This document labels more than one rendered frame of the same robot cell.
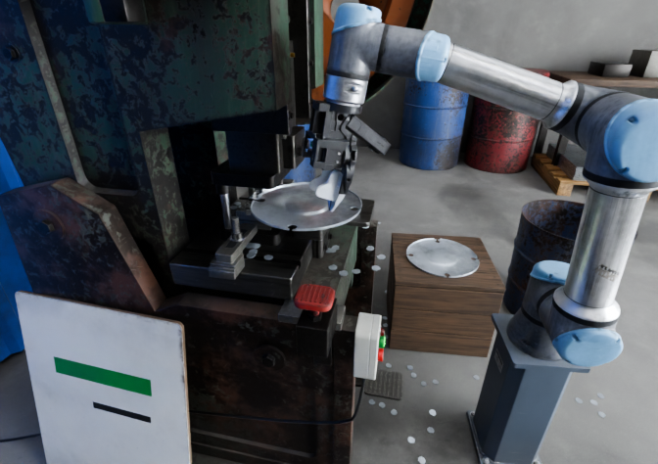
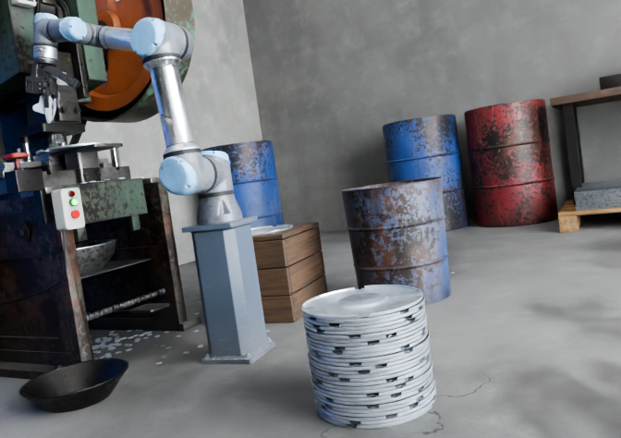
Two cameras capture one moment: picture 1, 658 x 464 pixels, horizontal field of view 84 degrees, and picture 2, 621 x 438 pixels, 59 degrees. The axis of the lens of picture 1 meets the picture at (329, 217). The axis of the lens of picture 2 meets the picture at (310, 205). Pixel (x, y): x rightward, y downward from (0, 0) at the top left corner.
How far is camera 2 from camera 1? 1.77 m
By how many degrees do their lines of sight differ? 29
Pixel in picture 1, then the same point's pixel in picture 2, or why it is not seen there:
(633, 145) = (134, 39)
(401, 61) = (54, 31)
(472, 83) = (116, 42)
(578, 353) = (167, 180)
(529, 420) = (217, 294)
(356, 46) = (38, 30)
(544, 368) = (200, 228)
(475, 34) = (465, 81)
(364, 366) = (59, 217)
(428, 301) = not seen: hidden behind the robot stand
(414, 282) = not seen: hidden behind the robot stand
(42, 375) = not seen: outside the picture
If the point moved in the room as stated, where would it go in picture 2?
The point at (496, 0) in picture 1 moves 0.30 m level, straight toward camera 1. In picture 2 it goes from (478, 43) to (464, 40)
